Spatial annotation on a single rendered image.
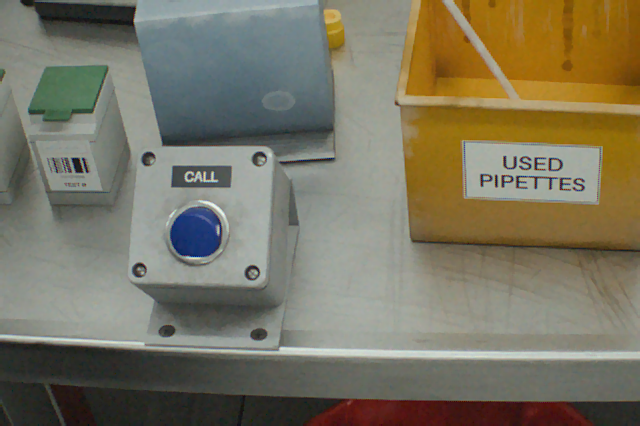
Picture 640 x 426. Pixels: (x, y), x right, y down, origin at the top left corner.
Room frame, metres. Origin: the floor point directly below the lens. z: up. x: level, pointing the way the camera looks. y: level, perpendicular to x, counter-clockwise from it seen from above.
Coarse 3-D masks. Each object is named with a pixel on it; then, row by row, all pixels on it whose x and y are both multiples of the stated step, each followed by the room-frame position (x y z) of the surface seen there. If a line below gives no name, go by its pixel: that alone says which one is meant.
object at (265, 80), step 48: (144, 0) 0.59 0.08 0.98; (192, 0) 0.59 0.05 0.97; (240, 0) 0.58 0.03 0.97; (288, 0) 0.57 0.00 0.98; (144, 48) 0.58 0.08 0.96; (192, 48) 0.57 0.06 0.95; (240, 48) 0.57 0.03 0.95; (288, 48) 0.57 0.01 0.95; (192, 96) 0.57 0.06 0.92; (240, 96) 0.57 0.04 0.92; (288, 96) 0.57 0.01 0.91; (192, 144) 0.57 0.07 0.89; (240, 144) 0.56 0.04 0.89; (288, 144) 0.56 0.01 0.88
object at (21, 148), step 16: (0, 80) 0.59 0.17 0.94; (0, 96) 0.58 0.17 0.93; (0, 112) 0.58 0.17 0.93; (16, 112) 0.60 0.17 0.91; (0, 128) 0.57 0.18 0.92; (16, 128) 0.59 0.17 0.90; (0, 144) 0.56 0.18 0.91; (16, 144) 0.58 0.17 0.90; (0, 160) 0.56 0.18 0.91; (16, 160) 0.58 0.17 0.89; (0, 176) 0.55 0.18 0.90; (16, 176) 0.57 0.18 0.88; (0, 192) 0.55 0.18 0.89
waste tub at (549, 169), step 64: (512, 0) 0.59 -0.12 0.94; (576, 0) 0.58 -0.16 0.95; (448, 64) 0.60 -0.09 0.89; (512, 64) 0.59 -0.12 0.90; (576, 64) 0.58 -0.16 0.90; (448, 128) 0.47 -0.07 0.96; (512, 128) 0.47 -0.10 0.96; (576, 128) 0.46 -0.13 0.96; (448, 192) 0.47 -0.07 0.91; (512, 192) 0.47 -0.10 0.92; (576, 192) 0.46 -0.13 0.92
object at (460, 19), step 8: (448, 0) 0.57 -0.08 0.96; (448, 8) 0.57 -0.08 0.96; (456, 8) 0.57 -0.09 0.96; (456, 16) 0.57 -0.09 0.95; (464, 24) 0.56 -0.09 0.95; (464, 32) 0.56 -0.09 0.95; (472, 32) 0.56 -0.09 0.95; (472, 40) 0.56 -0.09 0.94; (480, 40) 0.56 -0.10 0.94; (480, 48) 0.56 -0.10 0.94; (488, 56) 0.55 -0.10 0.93; (488, 64) 0.55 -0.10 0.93; (496, 64) 0.55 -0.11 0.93; (496, 72) 0.55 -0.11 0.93; (504, 80) 0.55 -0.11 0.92; (504, 88) 0.54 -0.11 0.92; (512, 88) 0.54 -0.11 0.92; (512, 96) 0.54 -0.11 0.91
